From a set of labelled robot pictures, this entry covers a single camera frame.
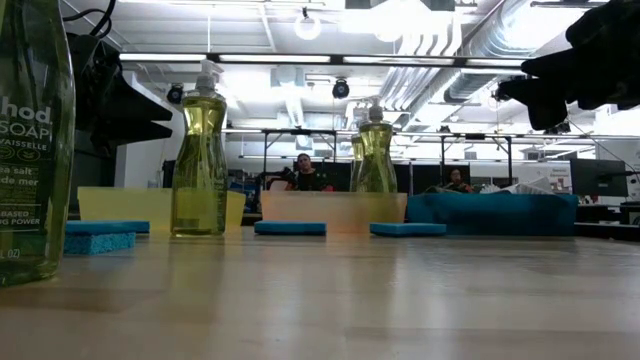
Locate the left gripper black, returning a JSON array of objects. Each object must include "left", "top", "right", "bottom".
[{"left": 67, "top": 32, "right": 174, "bottom": 156}]

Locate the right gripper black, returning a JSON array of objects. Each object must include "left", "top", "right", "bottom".
[{"left": 497, "top": 0, "right": 640, "bottom": 131}]

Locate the clear green dish soap bottle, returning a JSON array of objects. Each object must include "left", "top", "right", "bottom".
[
  {"left": 169, "top": 59, "right": 229, "bottom": 238},
  {"left": 0, "top": 0, "right": 77, "bottom": 289},
  {"left": 355, "top": 95, "right": 399, "bottom": 194},
  {"left": 348, "top": 104, "right": 366, "bottom": 194}
]

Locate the blue kitchen sponge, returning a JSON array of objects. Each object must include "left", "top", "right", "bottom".
[
  {"left": 64, "top": 220, "right": 151, "bottom": 235},
  {"left": 253, "top": 220, "right": 328, "bottom": 237},
  {"left": 63, "top": 231, "right": 137, "bottom": 256},
  {"left": 369, "top": 222, "right": 448, "bottom": 238}
]

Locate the yellow translucent plastic bin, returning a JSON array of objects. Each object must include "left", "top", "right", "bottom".
[{"left": 77, "top": 186, "right": 247, "bottom": 234}]

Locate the black computer monitor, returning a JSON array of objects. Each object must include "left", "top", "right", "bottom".
[{"left": 569, "top": 158, "right": 630, "bottom": 198}]

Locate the person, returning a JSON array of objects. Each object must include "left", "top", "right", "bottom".
[
  {"left": 284, "top": 152, "right": 335, "bottom": 193},
  {"left": 439, "top": 168, "right": 474, "bottom": 194}
]

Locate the teal blue plastic bin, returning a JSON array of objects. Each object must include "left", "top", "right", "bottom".
[{"left": 405, "top": 192, "right": 580, "bottom": 237}]

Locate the round white ceiling lamp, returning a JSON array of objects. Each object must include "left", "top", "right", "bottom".
[{"left": 293, "top": 7, "right": 323, "bottom": 42}]

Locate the black overhead rig beam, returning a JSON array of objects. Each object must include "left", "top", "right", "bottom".
[{"left": 118, "top": 52, "right": 640, "bottom": 69}]

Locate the orange translucent plastic bin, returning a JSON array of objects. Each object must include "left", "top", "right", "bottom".
[{"left": 259, "top": 190, "right": 409, "bottom": 235}]

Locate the silver ventilation duct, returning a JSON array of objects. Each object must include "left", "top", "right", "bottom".
[{"left": 389, "top": 0, "right": 551, "bottom": 106}]

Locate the white wall poster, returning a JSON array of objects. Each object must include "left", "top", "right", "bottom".
[{"left": 547, "top": 167, "right": 574, "bottom": 194}]

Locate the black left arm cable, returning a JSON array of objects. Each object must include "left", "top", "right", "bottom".
[{"left": 62, "top": 0, "right": 119, "bottom": 39}]

